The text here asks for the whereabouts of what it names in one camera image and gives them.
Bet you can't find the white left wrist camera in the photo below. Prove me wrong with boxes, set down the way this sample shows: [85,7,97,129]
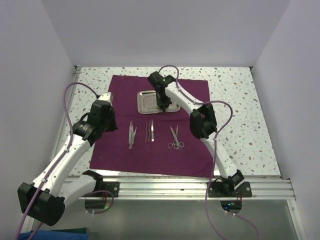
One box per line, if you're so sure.
[97,92,113,104]

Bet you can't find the steel instrument tray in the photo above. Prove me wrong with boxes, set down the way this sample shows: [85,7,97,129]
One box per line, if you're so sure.
[137,90,181,115]

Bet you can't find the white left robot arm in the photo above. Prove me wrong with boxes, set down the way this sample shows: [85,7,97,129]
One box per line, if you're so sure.
[17,92,118,226]

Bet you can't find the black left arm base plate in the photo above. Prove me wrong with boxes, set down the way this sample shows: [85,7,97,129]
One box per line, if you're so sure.
[102,181,120,198]

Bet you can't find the steel tweezers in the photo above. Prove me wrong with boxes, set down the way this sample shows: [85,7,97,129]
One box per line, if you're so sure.
[128,128,137,149]

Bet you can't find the aluminium front rail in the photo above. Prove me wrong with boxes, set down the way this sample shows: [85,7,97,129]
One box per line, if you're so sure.
[103,175,296,200]

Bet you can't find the aluminium left side rail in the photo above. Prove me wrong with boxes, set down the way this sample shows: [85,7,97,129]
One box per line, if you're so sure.
[62,65,82,116]

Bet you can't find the steel scissors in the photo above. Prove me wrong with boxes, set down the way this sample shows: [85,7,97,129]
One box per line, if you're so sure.
[173,125,185,150]

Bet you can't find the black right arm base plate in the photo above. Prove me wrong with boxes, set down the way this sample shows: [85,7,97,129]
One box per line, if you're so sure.
[208,181,253,198]

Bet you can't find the thin steel forceps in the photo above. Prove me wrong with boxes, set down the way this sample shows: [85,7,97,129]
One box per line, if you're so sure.
[145,121,151,143]

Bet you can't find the blue cloth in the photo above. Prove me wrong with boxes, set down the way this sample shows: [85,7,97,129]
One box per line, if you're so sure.
[32,230,90,240]

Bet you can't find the aluminium rail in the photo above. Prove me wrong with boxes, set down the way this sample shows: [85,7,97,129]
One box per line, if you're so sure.
[62,65,82,116]
[103,175,296,200]

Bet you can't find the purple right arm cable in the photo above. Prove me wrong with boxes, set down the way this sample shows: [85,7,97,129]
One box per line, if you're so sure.
[158,65,261,240]

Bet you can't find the purple surgical cloth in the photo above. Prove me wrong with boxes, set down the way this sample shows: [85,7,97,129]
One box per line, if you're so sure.
[89,75,213,178]

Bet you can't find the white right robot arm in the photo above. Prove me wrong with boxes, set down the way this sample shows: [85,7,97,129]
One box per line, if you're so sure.
[147,71,245,197]

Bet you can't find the steel scalpel handle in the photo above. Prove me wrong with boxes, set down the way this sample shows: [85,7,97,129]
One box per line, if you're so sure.
[128,121,133,148]

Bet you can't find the steel hemostat clamp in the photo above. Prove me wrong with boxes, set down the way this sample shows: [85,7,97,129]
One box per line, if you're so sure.
[167,127,180,150]

